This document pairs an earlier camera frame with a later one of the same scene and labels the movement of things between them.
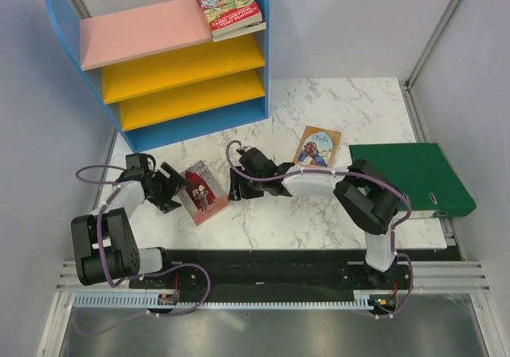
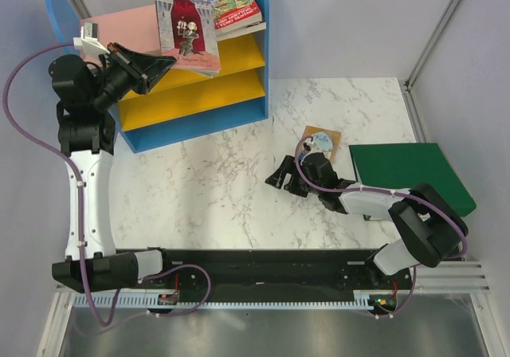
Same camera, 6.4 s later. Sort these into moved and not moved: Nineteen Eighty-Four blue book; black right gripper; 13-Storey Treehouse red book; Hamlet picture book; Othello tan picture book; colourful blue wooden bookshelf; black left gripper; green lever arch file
Moved: black left gripper; black right gripper; Hamlet picture book
Not moved: colourful blue wooden bookshelf; 13-Storey Treehouse red book; green lever arch file; Othello tan picture book; Nineteen Eighty-Four blue book
